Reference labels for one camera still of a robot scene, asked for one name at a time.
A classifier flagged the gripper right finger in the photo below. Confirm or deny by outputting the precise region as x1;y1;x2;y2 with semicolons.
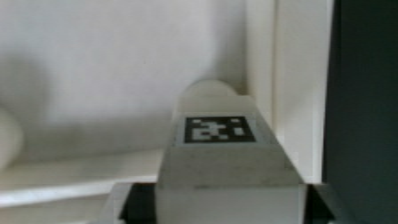
304;184;342;224

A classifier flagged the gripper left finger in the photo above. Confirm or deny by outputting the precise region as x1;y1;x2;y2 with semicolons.
102;182;157;224

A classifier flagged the white table leg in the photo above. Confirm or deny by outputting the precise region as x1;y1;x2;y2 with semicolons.
157;80;308;224

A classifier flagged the white square tabletop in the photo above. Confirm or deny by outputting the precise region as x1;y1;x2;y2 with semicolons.
0;0;336;224

